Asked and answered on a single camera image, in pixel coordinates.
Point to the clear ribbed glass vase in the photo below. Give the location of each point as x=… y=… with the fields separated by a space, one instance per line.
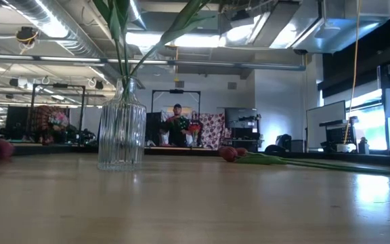
x=122 y=135

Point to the red flower bouquet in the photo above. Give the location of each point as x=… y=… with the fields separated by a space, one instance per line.
x=194 y=129

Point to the person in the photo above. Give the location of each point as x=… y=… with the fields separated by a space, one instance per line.
x=178 y=127

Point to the pink white patterned cloth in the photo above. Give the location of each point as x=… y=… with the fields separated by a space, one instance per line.
x=213 y=130

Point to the dark monitor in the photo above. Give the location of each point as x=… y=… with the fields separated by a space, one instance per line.
x=240 y=117

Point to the bright red artificial tulip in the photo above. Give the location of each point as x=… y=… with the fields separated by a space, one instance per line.
x=241 y=151

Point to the long grey ceiling pipe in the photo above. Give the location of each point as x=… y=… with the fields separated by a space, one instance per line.
x=215 y=63

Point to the black office chair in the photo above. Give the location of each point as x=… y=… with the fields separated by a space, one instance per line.
x=283 y=140

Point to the whiteboard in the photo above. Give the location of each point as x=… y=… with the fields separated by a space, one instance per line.
x=323 y=125

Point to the pink flower bouquet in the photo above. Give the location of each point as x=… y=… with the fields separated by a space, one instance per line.
x=58 y=121

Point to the black desk equipment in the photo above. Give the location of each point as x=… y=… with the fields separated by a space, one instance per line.
x=337 y=133

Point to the white desk device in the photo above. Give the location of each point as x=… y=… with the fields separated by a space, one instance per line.
x=345 y=147

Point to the mandala tapestry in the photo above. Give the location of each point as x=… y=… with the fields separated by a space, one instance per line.
x=41 y=118

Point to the dark bottle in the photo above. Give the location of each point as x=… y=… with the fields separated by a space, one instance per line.
x=363 y=145

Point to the black rig frame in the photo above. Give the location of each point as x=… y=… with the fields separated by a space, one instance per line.
x=59 y=85
x=176 y=91

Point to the black aluminium table frame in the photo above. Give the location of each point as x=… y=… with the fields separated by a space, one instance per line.
x=63 y=150

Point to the rectangular metal air duct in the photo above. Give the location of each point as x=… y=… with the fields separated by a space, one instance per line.
x=334 y=30

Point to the silver spiral air duct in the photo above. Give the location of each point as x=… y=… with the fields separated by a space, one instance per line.
x=46 y=17

